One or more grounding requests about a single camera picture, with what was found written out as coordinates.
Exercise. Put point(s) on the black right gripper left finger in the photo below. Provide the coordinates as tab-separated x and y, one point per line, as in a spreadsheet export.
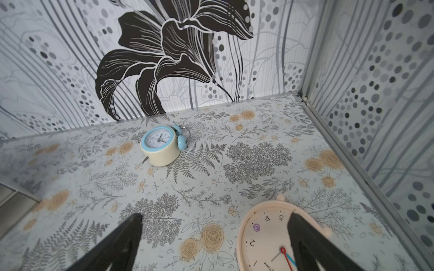
116	252

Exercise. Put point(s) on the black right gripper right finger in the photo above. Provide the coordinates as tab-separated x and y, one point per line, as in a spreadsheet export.
312	250

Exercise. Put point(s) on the large pink round clock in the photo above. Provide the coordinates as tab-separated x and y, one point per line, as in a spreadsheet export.
263	242

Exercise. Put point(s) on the small blue cream alarm clock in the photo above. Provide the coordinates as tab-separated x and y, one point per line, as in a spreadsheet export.
162	145

